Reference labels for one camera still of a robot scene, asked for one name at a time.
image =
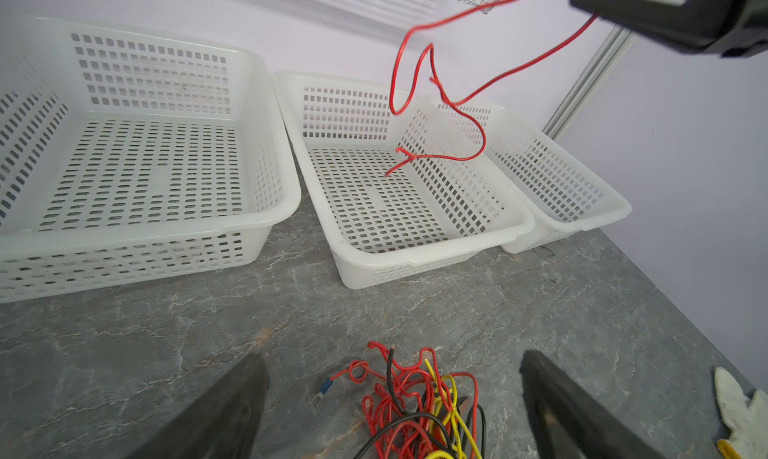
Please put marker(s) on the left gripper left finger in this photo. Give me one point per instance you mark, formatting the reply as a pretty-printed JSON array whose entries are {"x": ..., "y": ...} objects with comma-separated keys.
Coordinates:
[{"x": 222, "y": 423}]

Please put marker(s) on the middle white plastic basket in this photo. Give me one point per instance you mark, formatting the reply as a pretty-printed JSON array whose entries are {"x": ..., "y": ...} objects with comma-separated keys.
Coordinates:
[{"x": 395, "y": 195}]

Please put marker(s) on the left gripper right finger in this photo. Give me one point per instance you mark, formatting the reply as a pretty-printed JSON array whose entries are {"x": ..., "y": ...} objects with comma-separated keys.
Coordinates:
[{"x": 567, "y": 422}]

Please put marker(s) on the white yellow work glove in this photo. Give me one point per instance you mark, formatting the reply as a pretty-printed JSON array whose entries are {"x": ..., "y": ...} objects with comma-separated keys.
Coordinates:
[{"x": 745, "y": 418}]

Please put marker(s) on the white plastic basket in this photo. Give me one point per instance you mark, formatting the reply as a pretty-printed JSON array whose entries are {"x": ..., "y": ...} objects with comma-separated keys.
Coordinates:
[
  {"x": 563, "y": 194},
  {"x": 395, "y": 195},
  {"x": 130, "y": 155}
]

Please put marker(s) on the right white plastic basket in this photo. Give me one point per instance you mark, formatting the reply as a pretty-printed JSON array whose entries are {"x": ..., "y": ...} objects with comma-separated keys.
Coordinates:
[{"x": 563, "y": 194}]

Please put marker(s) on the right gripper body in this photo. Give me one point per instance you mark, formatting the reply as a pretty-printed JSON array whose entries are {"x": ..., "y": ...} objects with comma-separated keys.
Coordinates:
[{"x": 727, "y": 28}]

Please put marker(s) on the left white plastic basket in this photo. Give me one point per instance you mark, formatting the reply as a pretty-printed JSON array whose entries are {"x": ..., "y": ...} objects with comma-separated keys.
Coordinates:
[{"x": 130, "y": 155}]

